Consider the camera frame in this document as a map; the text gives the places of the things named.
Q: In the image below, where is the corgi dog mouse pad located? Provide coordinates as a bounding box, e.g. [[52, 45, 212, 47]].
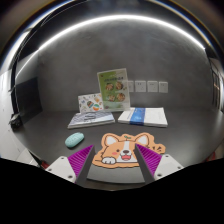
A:
[[92, 132, 166, 169]]

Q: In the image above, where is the black device at left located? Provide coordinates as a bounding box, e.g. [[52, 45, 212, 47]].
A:
[[9, 113, 23, 130]]

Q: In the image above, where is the white and blue book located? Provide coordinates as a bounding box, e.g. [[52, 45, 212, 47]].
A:
[[118, 107, 168, 127]]

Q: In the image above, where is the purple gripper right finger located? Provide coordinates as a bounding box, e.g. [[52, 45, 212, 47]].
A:
[[133, 143, 185, 185]]

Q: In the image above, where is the green food menu stand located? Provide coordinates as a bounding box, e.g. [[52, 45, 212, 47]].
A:
[[97, 68, 130, 111]]

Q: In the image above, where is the teal computer mouse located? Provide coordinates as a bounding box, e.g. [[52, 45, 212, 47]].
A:
[[65, 132, 84, 148]]

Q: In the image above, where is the white wall socket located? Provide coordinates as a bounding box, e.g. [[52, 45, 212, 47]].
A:
[[128, 80, 134, 92], [159, 81, 168, 93], [135, 81, 146, 92], [147, 81, 158, 92]]

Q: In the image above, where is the black monitor panel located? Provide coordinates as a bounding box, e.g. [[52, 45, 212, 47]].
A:
[[16, 78, 42, 123]]

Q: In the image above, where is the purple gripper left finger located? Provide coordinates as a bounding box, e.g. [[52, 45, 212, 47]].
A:
[[45, 144, 96, 186]]

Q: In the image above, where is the white colourful egg card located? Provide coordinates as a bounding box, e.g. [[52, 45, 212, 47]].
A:
[[78, 93, 104, 113]]

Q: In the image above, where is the grey patterned book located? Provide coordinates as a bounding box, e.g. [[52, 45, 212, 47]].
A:
[[68, 112, 115, 129]]

